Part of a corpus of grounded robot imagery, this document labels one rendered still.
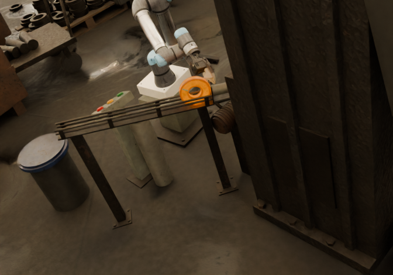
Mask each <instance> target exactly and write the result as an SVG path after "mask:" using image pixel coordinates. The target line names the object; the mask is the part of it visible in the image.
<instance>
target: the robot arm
mask: <svg viewBox="0 0 393 275"><path fill-rule="evenodd" d="M171 1H172V0H133V3H132V14H133V17H134V19H135V21H137V22H138V23H139V24H140V26H141V28H142V29H143V31H144V34H145V35H146V37H147V39H148V41H149V42H150V44H151V46H152V48H153V50H152V51H151V52H150V53H149V54H148V56H147V60H148V62H149V65H150V67H151V70H152V72H153V74H154V83H155V85H156V87H158V88H165V87H169V86H170V85H172V84H173V83H174V82H175V81H176V79H177V78H176V75H175V73H174V72H173V71H172V70H171V69H170V67H169V66H170V65H172V64H174V63H176V62H178V61H180V60H183V59H186V61H187V63H188V64H189V66H190V68H189V69H190V70H191V72H192V73H193V72H194V73H193V75H194V76H196V75H198V74H200V73H203V76H204V79H206V80H207V82H208V80H209V82H212V83H213V84H216V78H215V74H214V71H213V68H212V66H211V64H218V62H219V57H218V56H211V55H207V54H200V50H199V48H198V46H197V45H196V44H195V42H194V40H193V39H192V37H191V35H190V34H189V32H188V31H187V30H186V28H184V27H182V28H179V29H178V30H176V29H175V26H174V23H173V20H172V17H171V14H170V11H169V8H170V2H171ZM150 11H152V12H153V13H155V14H156V16H157V19H158V22H159V24H160V27H161V30H162V33H163V35H164V38H165V41H166V43H165V42H164V40H163V38H162V37H161V35H160V33H159V32H158V30H157V28H156V26H155V24H154V23H153V21H152V19H151V17H150Z"/></svg>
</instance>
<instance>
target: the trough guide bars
mask: <svg viewBox="0 0 393 275"><path fill-rule="evenodd" d="M200 91H201V90H199V91H194V92H189V93H190V94H196V93H199V92H200ZM178 97H180V95H176V96H173V97H168V98H163V99H158V100H155V101H150V102H145V103H142V104H137V105H132V106H127V107H124V108H119V109H114V110H111V111H106V112H101V113H97V114H93V115H88V116H83V117H79V118H75V119H70V120H66V121H62V122H57V123H55V125H58V126H57V128H61V129H56V130H54V132H58V133H56V136H57V135H60V137H61V139H62V140H64V139H66V136H65V133H70V132H74V131H78V130H83V129H87V128H92V127H96V126H100V125H105V124H109V127H110V129H113V128H115V127H114V125H113V122H118V121H123V120H126V119H131V118H136V117H139V116H144V115H149V114H154V113H157V116H158V118H162V114H161V112H162V111H167V110H170V109H175V108H180V107H183V106H188V105H193V104H197V103H201V102H205V106H206V107H209V106H210V104H209V101H210V100H213V99H212V98H209V97H212V94H211V95H206V96H203V97H198V98H193V99H188V100H185V101H180V100H182V99H181V98H178ZM173 98H177V99H173ZM168 99H173V100H169V101H165V100H168ZM199 99H203V100H200V101H196V100H199ZM160 101H164V102H160ZM175 101H180V102H175ZM191 101H195V102H191ZM171 102H175V103H172V104H167V103H171ZM186 102H190V103H187V104H183V103H186ZM152 103H155V104H152ZM147 104H151V105H147ZM162 104H167V105H162ZM178 104H182V105H178ZM142 105H146V106H142ZM160 105H162V106H160ZM173 105H177V106H173ZM137 106H142V107H138V108H134V107H137ZM153 106H156V107H154V108H149V107H153ZM168 106H172V107H169V108H165V107H168ZM129 108H133V109H129ZM145 108H149V109H145ZM160 108H164V109H160ZM124 109H129V110H125V111H121V110H124ZM140 109H144V110H141V111H136V110H140ZM155 109H156V111H152V110H155ZM116 111H120V112H116ZM131 111H136V112H131ZM147 111H151V112H147ZM113 112H115V113H113ZM127 112H131V113H128V114H123V113H127ZM142 112H146V113H143V114H139V113H142ZM103 114H107V115H103ZM118 114H123V115H118ZM134 114H138V115H134ZM98 115H102V116H98ZM114 115H118V116H114ZM129 115H133V116H129ZM93 116H98V117H94V118H90V117H93ZM124 116H128V117H125V118H121V117H124ZM105 117H108V118H105ZM85 118H89V119H85ZM101 118H105V119H101ZM116 118H120V119H116ZM80 119H85V120H81V121H77V120H80ZM96 119H100V120H97V121H92V120H96ZM112 119H115V120H112ZM72 121H76V122H72ZM88 121H92V122H88ZM103 121H107V122H103ZM67 122H71V123H67ZM83 122H87V123H83ZM98 122H102V123H98ZM65 123H67V124H65ZM78 123H82V124H79V125H75V124H78ZM93 123H98V124H94V125H90V124H93ZM70 125H74V126H70ZM85 125H89V126H85ZM66 126H69V127H66ZM80 126H85V127H81V128H77V127H80ZM72 128H76V129H72ZM67 129H72V130H67ZM64 130H67V131H64Z"/></svg>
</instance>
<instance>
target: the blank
mask: <svg viewBox="0 0 393 275"><path fill-rule="evenodd" d="M193 87H199V88H200V89H201V91H200V92H199V94H196V95H191V94H190V93H189V90H190V89H191V88H193ZM179 93H180V98H181V99H182V101H185V100H188V99H193V98H198V97H203V96H206V95H210V93H211V89H210V86H209V83H208V82H207V80H206V79H204V78H202V77H199V76H192V77H189V78H187V79H185V80H184V81H183V82H182V83H181V85H180V88H179ZM200 100H203V99H199V100H196V101H200ZM191 102H195V101H191ZM187 103H190V102H186V104H187ZM202 103H204V102H201V103H197V104H193V106H194V105H200V104H202Z"/></svg>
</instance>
